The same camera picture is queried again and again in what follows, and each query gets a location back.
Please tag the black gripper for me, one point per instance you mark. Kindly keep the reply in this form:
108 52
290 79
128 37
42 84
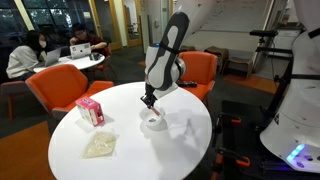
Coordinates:
150 91

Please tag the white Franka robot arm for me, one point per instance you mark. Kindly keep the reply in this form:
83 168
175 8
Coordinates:
166 56

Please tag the white bowl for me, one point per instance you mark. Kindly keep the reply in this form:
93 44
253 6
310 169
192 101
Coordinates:
150 118

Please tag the small grey item in bowl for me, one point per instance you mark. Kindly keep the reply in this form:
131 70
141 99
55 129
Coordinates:
152 119

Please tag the black remote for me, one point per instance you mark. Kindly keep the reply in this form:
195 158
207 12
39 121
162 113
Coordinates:
188 83

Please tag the orange armchair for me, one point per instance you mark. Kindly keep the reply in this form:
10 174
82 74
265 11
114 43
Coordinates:
58 88
200 70

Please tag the pink cardboard box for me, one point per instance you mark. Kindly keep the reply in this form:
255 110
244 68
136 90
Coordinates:
90 111

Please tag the orange chair with thin legs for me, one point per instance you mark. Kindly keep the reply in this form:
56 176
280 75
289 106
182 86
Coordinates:
106 60

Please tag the clear plastic bag of rice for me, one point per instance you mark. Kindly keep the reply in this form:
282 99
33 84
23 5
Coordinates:
100 145

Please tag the round white background table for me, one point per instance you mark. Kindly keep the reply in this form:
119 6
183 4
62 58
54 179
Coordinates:
80 62

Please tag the wooden framed glass door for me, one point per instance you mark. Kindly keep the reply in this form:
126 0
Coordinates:
132 21

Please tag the orange black clamp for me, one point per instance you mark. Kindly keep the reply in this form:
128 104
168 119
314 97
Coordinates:
230 118
238 160

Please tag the brown wooden stool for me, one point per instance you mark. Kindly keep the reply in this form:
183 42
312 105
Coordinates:
217 55
240 65

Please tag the person in dark red shirt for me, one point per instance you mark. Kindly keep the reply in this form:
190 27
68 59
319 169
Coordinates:
93 40

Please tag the silver laptop with logo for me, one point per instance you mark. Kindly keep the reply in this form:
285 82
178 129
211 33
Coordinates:
80 50

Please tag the black robot cart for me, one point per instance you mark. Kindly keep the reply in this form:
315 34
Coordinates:
240 140

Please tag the silver laptop plain lid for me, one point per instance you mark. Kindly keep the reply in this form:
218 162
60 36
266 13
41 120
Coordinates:
52 57

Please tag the person in white sweater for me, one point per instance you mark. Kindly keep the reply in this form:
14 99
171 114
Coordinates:
21 60

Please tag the dark brown chair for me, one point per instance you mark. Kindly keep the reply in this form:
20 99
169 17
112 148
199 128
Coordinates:
13 90

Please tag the white wall whiteboard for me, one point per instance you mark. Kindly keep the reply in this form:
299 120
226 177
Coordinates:
240 13

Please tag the black metal stand frame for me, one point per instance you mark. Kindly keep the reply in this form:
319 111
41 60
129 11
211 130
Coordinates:
280 83

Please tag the black camera on stand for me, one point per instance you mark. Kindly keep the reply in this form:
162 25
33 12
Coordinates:
263 33

